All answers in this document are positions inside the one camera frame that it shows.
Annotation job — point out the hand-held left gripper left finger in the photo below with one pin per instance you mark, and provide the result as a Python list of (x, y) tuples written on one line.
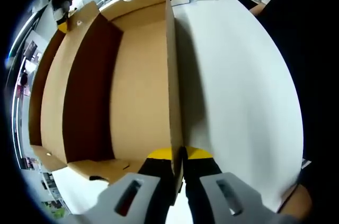
[(124, 200)]

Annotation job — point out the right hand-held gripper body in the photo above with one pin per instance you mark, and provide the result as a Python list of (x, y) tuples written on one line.
[(63, 4)]

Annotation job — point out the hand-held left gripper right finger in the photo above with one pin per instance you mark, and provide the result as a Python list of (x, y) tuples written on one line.
[(212, 200)]

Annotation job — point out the brown cardboard shoe box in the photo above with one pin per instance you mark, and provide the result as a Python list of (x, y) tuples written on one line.
[(143, 75)]

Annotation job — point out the small dark hanging monitor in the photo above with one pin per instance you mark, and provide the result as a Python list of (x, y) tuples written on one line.
[(30, 48)]

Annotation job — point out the green potted plant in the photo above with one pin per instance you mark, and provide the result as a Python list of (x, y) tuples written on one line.
[(54, 209)]

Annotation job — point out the white ceiling light strip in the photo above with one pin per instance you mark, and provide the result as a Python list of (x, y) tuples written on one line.
[(17, 89)]

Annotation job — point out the person's black clothing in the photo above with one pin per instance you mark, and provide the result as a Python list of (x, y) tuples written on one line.
[(312, 75)]

